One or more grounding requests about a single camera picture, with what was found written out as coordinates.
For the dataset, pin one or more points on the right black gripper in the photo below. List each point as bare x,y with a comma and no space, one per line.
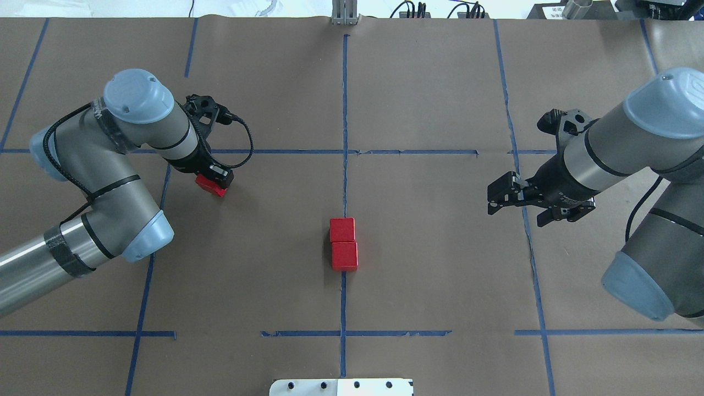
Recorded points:
556,182

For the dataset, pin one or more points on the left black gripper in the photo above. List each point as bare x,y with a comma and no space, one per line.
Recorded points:
192,160

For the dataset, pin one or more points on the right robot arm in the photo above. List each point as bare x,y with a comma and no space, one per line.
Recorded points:
658,127

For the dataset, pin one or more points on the red cube block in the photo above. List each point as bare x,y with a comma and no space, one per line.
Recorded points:
210,186
341,230
345,256

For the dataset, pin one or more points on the aluminium frame post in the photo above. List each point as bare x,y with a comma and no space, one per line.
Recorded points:
345,12

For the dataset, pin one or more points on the brown paper table cover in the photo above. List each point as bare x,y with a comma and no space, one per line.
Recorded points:
398,124

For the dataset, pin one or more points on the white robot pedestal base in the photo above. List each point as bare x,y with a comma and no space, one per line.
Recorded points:
343,386

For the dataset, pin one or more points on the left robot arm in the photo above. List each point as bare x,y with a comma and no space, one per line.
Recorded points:
89,147

